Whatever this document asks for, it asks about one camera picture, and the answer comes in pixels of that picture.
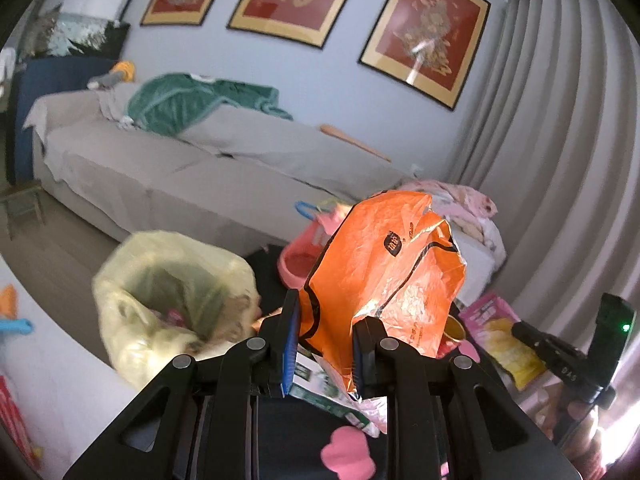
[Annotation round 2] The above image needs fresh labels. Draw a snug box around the pile of pink clothes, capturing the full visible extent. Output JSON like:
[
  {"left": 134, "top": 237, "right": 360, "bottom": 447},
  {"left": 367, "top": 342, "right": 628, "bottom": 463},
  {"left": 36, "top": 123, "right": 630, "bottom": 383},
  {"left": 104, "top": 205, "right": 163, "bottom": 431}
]
[{"left": 400, "top": 180, "right": 501, "bottom": 243}]

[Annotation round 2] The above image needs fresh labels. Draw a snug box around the large red gold framed picture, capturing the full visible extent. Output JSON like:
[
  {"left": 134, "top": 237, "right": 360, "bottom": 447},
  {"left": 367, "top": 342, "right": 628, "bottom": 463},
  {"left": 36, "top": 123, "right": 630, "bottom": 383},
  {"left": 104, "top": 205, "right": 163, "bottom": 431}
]
[{"left": 357, "top": 0, "right": 492, "bottom": 112}]

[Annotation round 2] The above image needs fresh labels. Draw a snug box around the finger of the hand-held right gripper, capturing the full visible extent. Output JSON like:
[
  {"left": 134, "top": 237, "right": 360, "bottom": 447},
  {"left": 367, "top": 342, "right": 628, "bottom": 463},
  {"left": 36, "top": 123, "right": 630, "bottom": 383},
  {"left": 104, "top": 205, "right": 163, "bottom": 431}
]
[{"left": 510, "top": 321, "right": 587, "bottom": 372}]

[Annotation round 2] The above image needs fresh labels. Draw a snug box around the red booklet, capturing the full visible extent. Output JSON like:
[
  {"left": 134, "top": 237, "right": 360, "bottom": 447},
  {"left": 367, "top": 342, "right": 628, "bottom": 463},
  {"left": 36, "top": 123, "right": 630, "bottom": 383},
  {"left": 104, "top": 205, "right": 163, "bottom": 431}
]
[{"left": 0, "top": 375, "right": 40, "bottom": 467}]

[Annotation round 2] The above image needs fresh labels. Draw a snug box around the orange snack bag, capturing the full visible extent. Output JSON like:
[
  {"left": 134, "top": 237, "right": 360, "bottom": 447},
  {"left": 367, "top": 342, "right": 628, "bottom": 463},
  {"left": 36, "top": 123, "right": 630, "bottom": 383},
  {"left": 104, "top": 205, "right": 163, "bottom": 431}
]
[{"left": 300, "top": 189, "right": 468, "bottom": 400}]

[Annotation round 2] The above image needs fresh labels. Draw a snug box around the green blanket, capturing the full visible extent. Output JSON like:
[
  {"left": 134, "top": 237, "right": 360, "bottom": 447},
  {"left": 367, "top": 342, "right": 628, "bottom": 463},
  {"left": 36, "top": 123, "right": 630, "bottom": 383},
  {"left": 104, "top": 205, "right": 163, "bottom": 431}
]
[{"left": 127, "top": 73, "right": 295, "bottom": 136}]

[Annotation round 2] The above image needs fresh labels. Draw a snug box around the grey covered sofa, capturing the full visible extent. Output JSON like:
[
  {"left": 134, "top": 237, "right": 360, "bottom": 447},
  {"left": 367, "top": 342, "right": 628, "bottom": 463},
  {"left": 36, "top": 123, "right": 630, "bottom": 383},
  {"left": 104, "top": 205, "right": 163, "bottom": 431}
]
[{"left": 22, "top": 80, "right": 416, "bottom": 247}]

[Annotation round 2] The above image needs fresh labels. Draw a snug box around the red gold paper cup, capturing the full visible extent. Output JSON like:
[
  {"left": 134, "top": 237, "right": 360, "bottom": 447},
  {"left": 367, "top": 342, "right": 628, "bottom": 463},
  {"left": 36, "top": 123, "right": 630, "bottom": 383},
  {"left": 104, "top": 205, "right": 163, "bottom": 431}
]
[{"left": 442, "top": 312, "right": 469, "bottom": 346}]

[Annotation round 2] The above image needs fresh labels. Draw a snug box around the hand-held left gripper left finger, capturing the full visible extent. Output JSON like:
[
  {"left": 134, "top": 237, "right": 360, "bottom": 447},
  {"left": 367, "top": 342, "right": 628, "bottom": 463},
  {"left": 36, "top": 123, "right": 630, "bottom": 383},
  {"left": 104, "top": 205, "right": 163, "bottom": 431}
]
[{"left": 62, "top": 287, "right": 301, "bottom": 480}]

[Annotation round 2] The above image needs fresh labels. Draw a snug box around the pink toy house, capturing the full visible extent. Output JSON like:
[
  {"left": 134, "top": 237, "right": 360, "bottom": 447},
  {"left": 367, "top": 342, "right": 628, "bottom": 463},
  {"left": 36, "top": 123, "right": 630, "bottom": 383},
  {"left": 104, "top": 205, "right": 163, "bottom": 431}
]
[{"left": 277, "top": 202, "right": 353, "bottom": 291}]

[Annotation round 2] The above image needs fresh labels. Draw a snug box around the wooden paddle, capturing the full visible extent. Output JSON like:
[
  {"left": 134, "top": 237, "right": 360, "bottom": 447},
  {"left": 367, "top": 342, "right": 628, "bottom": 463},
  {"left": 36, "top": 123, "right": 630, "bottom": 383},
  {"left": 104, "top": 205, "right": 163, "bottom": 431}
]
[{"left": 320, "top": 124, "right": 392, "bottom": 163}]

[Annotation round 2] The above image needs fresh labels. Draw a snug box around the pink snack packet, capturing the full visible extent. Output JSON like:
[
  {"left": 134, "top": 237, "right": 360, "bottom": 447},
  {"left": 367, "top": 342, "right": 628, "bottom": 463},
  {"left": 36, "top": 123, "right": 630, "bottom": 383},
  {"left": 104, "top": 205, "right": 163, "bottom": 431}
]
[{"left": 457, "top": 292, "right": 548, "bottom": 392}]

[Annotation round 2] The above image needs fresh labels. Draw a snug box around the white fringed towel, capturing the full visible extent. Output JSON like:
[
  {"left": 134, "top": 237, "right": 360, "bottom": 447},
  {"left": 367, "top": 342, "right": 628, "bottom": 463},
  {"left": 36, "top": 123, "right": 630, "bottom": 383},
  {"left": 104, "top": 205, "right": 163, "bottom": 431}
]
[{"left": 450, "top": 230, "right": 508, "bottom": 283}]

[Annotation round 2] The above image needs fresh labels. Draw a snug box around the grey orange duck plush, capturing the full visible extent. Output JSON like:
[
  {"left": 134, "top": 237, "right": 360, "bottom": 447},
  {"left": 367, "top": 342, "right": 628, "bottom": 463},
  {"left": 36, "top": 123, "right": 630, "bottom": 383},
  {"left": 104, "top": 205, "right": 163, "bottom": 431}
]
[{"left": 87, "top": 61, "right": 136, "bottom": 92}]

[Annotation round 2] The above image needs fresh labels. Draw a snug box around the small dark stool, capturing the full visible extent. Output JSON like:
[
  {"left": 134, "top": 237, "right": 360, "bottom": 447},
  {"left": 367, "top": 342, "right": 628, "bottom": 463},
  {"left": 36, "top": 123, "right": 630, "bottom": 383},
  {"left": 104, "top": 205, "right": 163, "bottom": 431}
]
[{"left": 0, "top": 182, "right": 47, "bottom": 241}]

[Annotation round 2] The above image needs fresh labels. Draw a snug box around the blue cabinet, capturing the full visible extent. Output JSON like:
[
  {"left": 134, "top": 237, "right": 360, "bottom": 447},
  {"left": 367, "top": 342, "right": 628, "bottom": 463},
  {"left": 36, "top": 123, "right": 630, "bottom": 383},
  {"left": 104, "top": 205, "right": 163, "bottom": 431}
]
[{"left": 10, "top": 57, "right": 121, "bottom": 186}]

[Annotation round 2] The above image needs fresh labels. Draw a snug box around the white low table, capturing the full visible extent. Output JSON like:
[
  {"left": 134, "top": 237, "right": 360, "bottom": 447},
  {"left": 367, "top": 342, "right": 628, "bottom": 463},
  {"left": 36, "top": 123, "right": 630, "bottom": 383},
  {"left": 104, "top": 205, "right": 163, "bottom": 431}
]
[{"left": 0, "top": 255, "right": 138, "bottom": 480}]

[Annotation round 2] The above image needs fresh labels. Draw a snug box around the grey curtain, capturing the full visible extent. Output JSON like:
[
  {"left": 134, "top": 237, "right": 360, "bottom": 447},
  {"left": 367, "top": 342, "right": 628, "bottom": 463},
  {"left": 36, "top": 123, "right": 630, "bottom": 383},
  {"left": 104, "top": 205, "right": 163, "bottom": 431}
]
[{"left": 450, "top": 0, "right": 640, "bottom": 361}]

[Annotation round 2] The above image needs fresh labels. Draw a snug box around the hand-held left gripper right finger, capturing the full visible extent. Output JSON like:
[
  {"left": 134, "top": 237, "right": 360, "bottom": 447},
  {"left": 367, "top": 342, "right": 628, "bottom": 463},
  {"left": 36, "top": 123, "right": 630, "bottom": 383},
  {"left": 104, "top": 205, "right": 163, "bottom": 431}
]
[{"left": 351, "top": 316, "right": 586, "bottom": 480}]

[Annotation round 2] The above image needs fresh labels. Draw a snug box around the black cloth with pink hearts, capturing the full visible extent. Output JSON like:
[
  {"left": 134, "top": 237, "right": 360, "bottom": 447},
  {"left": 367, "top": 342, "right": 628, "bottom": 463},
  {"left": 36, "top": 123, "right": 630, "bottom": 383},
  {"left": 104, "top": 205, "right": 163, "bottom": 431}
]
[{"left": 245, "top": 245, "right": 556, "bottom": 480}]

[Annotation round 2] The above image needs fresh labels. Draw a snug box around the blue toy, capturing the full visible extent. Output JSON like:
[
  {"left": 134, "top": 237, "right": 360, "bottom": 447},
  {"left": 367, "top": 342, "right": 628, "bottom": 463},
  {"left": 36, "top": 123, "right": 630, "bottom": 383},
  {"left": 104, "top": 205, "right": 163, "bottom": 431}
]
[{"left": 0, "top": 317, "right": 34, "bottom": 337}]

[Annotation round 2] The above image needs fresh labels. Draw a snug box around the glass fish tank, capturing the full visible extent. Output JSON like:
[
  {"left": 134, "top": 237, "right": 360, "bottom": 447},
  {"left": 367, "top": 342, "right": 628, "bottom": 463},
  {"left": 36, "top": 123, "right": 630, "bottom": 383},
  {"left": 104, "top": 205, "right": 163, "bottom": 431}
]
[{"left": 20, "top": 0, "right": 138, "bottom": 58}]

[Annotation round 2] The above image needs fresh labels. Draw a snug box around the green white packet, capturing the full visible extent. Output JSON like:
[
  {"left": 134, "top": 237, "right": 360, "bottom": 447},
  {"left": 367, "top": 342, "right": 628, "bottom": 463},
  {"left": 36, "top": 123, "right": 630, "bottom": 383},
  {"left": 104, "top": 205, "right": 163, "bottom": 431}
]
[{"left": 290, "top": 350, "right": 388, "bottom": 436}]

